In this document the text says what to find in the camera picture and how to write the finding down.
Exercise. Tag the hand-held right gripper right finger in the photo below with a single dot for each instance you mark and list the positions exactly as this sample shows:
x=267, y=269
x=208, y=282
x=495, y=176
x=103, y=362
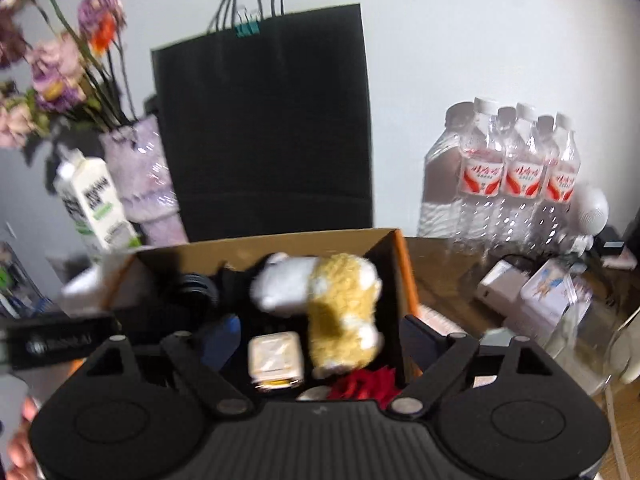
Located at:
x=420, y=341

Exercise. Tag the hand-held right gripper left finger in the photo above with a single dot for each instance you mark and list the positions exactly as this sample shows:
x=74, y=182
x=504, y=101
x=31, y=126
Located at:
x=225, y=341

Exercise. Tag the small cream box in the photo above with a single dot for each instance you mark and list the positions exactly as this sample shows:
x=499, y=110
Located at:
x=275, y=357

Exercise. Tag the red artificial rose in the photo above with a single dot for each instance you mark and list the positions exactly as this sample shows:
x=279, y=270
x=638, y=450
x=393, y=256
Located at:
x=365, y=387

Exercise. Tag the yellow plush toy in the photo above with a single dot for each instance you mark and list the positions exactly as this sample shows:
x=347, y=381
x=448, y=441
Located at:
x=340, y=310

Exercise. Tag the orange cardboard box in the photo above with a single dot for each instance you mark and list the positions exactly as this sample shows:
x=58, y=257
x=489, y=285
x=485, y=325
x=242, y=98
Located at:
x=300, y=240

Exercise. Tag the wooden desktop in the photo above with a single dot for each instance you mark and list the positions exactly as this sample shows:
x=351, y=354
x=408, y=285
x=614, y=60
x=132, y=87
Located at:
x=450, y=280

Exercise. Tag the person's left hand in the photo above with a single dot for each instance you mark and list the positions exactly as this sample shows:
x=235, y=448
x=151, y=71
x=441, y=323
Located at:
x=22, y=447

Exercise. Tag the white towel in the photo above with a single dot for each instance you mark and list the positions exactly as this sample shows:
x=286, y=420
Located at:
x=87, y=282

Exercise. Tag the white charger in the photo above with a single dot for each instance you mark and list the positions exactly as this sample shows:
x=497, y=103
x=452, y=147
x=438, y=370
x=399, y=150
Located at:
x=495, y=282

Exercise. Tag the white milk carton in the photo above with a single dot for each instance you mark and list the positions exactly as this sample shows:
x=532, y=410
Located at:
x=95, y=205

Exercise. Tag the clear plastic cup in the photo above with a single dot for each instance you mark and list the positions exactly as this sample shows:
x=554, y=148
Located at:
x=582, y=350

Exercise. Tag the pack of water bottles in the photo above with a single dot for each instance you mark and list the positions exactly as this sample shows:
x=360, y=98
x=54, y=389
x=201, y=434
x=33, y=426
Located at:
x=495, y=185

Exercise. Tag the purple glass vase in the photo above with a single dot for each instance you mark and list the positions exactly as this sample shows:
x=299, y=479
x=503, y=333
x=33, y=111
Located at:
x=145, y=180

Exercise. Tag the white thermos bottle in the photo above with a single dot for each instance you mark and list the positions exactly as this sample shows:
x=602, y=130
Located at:
x=625, y=355

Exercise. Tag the black paper bag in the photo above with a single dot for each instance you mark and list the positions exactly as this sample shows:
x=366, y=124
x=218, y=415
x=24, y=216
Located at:
x=265, y=135

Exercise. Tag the small black box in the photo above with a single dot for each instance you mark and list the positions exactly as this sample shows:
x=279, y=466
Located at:
x=612, y=249

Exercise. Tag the white round device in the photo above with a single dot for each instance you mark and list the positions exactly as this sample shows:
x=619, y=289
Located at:
x=592, y=210

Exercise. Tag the dried purple flowers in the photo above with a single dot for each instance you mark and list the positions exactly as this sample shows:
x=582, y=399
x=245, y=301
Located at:
x=55, y=65

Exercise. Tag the green binder clip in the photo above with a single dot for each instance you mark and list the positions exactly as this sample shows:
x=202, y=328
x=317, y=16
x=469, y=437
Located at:
x=247, y=27

